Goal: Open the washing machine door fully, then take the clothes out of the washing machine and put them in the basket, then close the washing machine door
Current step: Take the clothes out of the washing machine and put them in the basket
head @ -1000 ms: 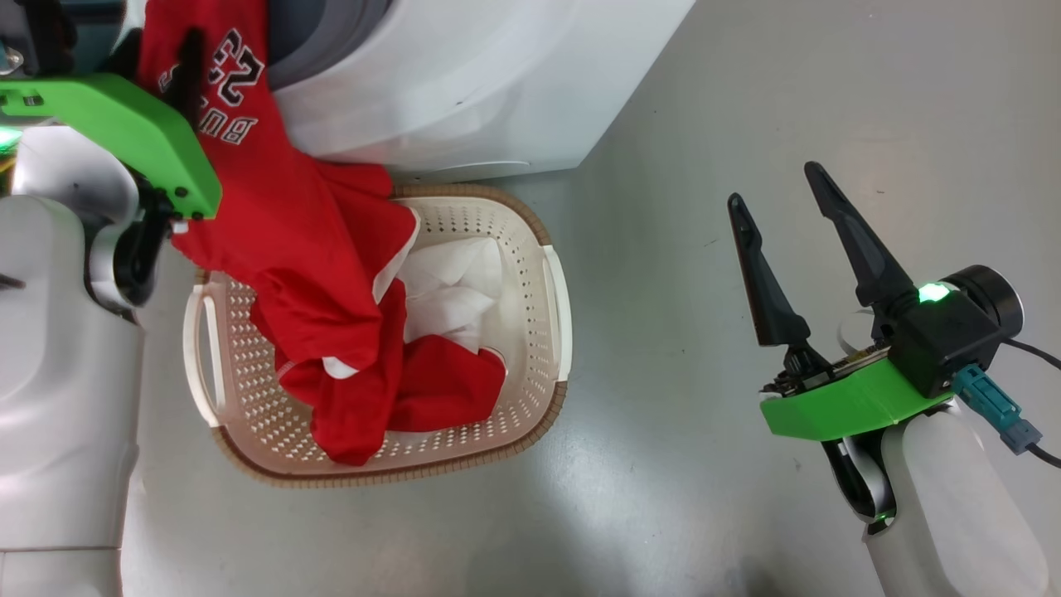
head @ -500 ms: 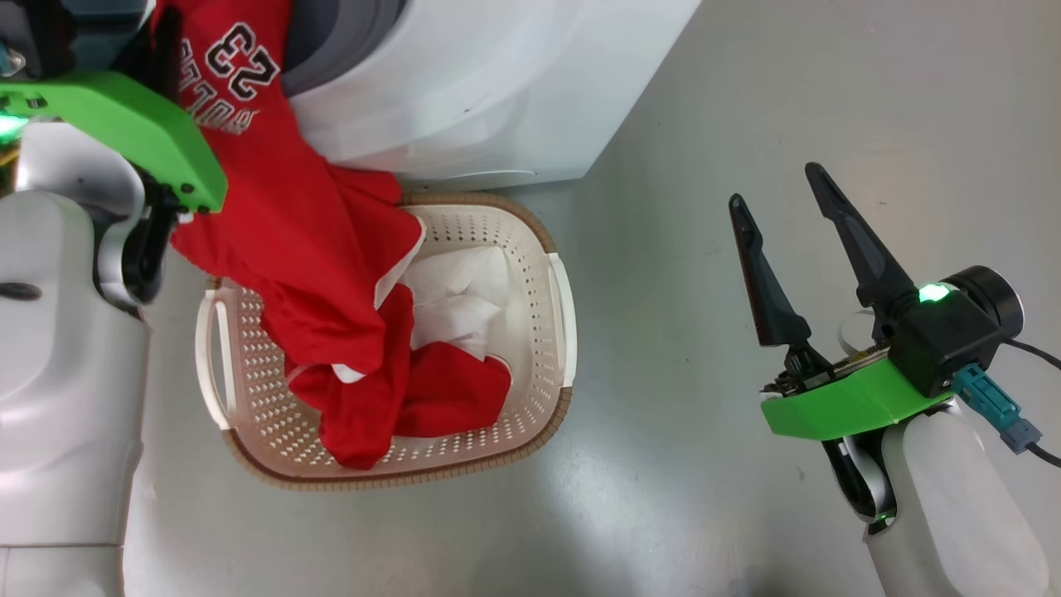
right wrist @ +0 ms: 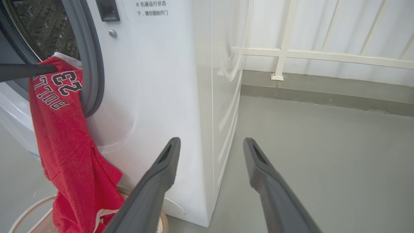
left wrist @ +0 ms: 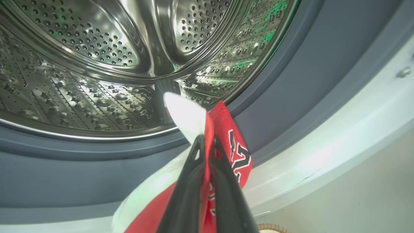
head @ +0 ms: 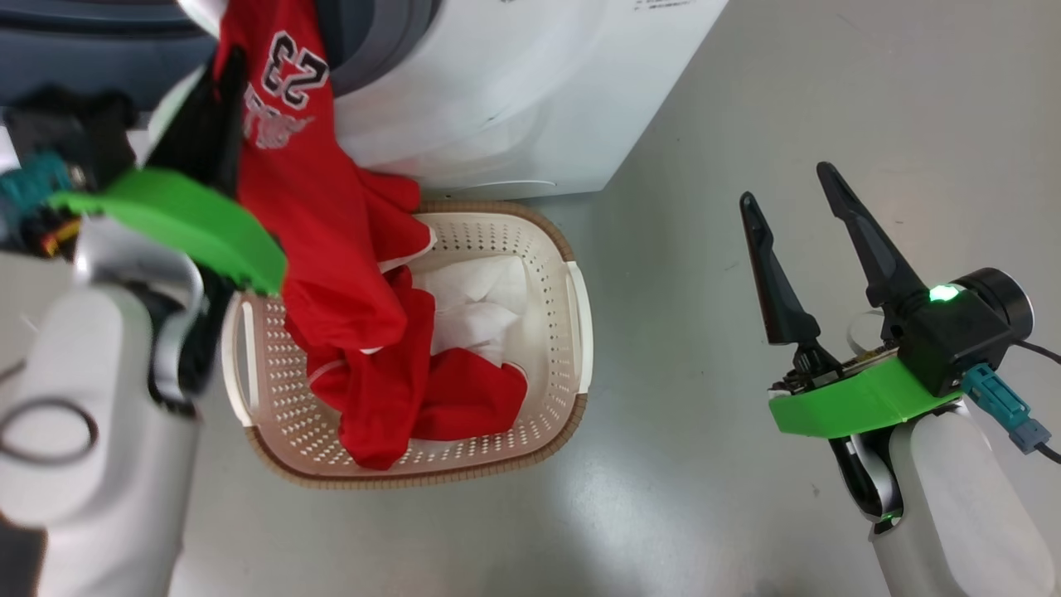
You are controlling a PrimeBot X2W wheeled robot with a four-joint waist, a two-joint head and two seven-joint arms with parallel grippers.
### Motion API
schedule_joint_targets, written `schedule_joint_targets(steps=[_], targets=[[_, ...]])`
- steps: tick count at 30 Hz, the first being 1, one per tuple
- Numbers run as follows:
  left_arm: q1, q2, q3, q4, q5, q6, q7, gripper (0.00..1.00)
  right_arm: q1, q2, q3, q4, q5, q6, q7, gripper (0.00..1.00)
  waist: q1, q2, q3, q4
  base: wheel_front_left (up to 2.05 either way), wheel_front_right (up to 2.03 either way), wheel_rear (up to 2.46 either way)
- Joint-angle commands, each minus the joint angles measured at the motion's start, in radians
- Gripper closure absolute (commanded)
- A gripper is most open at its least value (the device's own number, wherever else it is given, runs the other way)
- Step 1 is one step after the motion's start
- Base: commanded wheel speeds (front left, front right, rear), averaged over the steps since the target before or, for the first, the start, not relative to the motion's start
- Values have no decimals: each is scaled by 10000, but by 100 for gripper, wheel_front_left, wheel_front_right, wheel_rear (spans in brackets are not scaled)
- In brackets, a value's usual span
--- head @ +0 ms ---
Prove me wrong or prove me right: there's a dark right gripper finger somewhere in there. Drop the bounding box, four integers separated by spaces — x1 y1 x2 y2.
739 192 821 347
816 162 928 309

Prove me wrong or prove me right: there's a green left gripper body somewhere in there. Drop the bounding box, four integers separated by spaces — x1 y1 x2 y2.
48 166 288 399

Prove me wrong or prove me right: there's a teal left cable connector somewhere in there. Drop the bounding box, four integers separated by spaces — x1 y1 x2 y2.
0 153 74 225

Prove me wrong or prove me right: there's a grey rubber door gasket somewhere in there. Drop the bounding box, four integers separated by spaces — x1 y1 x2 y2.
0 0 444 113

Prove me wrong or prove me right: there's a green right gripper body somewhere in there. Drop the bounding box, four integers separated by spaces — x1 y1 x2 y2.
768 344 962 439

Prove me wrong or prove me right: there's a cream perforated laundry basket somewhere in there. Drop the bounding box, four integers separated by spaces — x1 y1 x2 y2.
220 199 594 488

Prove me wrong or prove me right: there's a red basketball jersey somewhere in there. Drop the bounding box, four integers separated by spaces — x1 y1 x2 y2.
211 0 529 471

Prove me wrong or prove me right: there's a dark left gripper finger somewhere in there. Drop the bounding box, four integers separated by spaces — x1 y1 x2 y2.
211 46 248 204
149 70 225 187

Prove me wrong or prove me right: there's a teal cable connector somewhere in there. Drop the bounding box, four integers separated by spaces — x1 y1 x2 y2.
0 153 74 225
962 363 1052 454

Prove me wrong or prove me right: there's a teal right cable connector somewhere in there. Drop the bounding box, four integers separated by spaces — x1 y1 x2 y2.
962 363 1052 454

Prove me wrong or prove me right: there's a white front-load washing machine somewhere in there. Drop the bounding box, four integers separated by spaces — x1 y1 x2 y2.
0 0 730 201

